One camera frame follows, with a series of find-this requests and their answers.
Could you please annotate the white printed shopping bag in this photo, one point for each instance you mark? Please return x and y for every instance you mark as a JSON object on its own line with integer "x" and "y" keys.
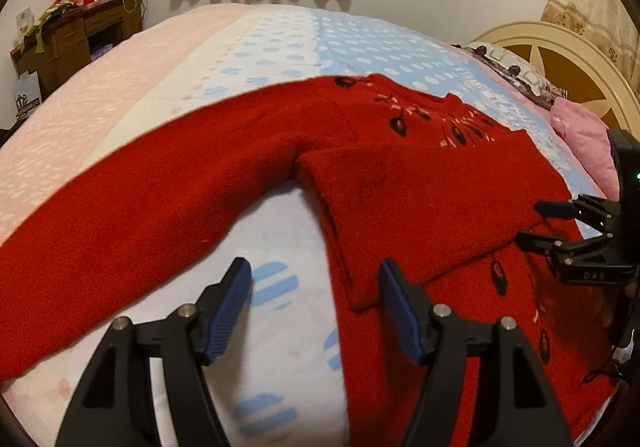
{"x": 27, "y": 97}

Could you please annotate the white flat box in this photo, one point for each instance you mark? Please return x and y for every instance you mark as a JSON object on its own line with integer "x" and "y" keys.
{"x": 25, "y": 22}

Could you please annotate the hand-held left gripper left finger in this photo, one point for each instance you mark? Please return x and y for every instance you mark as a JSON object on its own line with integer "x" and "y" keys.
{"x": 227, "y": 312}

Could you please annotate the red knitted sweater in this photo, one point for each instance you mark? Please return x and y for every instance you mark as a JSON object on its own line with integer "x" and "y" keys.
{"x": 425, "y": 187}

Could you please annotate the beige patterned curtain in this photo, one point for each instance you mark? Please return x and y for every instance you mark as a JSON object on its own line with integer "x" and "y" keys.
{"x": 585, "y": 2}

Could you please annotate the cream wooden headboard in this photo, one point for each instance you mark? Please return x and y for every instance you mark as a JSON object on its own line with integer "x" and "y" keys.
{"x": 565, "y": 62}

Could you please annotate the colourful cloth pile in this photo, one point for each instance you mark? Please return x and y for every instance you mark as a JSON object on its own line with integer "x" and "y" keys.
{"x": 57, "y": 14}

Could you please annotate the brown wooden desk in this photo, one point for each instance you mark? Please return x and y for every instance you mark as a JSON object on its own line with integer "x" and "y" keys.
{"x": 65, "y": 47}

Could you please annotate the pastel printed bedsheet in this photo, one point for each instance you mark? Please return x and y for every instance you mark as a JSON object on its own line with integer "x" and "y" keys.
{"x": 280, "y": 52}

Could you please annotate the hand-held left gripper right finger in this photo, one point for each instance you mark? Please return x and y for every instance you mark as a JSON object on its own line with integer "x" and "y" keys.
{"x": 400, "y": 317}

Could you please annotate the dark patterned white pillow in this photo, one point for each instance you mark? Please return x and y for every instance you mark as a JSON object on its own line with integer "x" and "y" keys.
{"x": 510, "y": 67}

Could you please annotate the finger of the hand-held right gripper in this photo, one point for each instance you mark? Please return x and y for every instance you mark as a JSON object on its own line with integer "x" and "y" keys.
{"x": 537, "y": 241}
{"x": 555, "y": 209}

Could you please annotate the pink pillow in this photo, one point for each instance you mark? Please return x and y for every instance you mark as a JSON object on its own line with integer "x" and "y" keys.
{"x": 585, "y": 137}

